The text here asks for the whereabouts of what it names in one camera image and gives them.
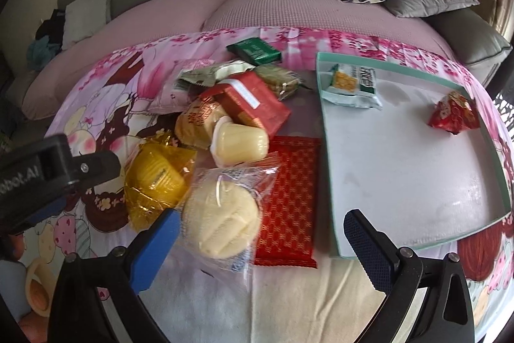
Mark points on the jelly cup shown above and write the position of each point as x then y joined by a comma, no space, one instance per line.
241,144

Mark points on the light grey pillow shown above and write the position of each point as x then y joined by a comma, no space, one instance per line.
84,17

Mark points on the red packet with white stripe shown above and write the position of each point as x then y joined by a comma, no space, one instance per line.
257,110

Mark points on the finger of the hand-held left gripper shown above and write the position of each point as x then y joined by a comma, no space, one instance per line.
44,212
96,166

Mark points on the yellow cake packet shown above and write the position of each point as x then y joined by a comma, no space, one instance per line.
154,178

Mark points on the white green snack packet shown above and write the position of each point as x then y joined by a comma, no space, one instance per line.
200,75

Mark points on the golden bread packet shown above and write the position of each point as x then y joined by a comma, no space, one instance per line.
192,124

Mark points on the red patterned wafer packet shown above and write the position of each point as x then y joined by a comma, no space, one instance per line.
291,206

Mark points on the teal box tray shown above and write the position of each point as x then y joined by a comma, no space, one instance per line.
401,174

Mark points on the dark clothes pile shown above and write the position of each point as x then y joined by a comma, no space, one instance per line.
50,27

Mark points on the clear cream cake packet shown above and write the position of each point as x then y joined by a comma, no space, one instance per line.
221,214

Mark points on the printed pink blanket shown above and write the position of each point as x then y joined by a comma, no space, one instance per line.
120,61

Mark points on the white cracker packet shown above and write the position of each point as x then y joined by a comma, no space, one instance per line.
349,84

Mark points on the clear cookie packet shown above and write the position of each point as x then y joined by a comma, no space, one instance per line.
277,80

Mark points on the small red snack packet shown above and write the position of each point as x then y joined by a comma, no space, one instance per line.
451,114

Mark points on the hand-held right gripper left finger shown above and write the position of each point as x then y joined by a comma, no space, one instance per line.
160,246

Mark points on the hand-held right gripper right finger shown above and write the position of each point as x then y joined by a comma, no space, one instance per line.
367,246

